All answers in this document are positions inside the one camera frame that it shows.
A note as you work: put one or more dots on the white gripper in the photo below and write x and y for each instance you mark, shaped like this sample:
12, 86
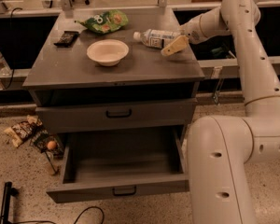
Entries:
191, 32

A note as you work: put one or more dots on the clear plastic water bottle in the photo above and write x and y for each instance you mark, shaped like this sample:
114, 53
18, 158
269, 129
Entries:
157, 39

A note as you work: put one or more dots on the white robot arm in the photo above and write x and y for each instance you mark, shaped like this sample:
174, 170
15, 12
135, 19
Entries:
219, 146

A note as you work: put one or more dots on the grey drawer cabinet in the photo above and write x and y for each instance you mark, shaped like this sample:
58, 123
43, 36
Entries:
64, 76

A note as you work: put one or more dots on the closed grey upper drawer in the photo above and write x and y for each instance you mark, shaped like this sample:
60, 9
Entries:
99, 117

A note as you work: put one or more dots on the open grey lower drawer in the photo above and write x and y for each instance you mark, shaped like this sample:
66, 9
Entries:
119, 163

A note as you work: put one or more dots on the clear bottle at left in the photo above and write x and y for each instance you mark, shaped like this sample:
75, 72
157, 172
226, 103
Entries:
5, 70

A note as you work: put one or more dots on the white bowl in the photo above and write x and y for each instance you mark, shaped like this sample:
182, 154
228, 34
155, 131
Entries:
107, 52

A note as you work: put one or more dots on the green chip bag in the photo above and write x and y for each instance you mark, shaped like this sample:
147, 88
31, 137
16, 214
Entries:
106, 22

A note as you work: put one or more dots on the orange ball on floor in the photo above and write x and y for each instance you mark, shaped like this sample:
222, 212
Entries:
51, 145

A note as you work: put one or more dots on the dark green snack bag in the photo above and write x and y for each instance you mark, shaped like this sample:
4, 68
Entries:
40, 139

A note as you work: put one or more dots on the brown snack bag on floor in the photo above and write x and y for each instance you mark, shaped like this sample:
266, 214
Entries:
22, 131

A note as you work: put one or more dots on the black stand on floor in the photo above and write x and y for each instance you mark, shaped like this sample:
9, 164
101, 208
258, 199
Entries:
8, 193

